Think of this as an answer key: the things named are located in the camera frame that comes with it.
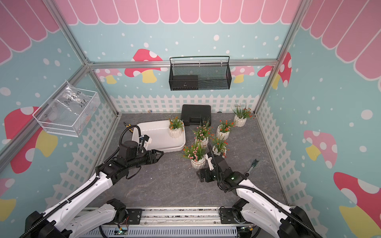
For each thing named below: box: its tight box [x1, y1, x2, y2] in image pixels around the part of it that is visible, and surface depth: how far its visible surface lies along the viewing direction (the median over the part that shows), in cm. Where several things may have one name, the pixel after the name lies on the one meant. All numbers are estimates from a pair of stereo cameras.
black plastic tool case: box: [180, 104, 212, 126], surface depth 119 cm
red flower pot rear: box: [215, 119, 236, 141], surface depth 102 cm
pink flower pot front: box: [183, 140, 206, 170], surface depth 84 cm
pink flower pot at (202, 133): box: [193, 117, 214, 149], surface depth 92 cm
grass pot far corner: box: [231, 99, 255, 128], surface depth 110 cm
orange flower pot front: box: [168, 116, 185, 139], surface depth 102 cm
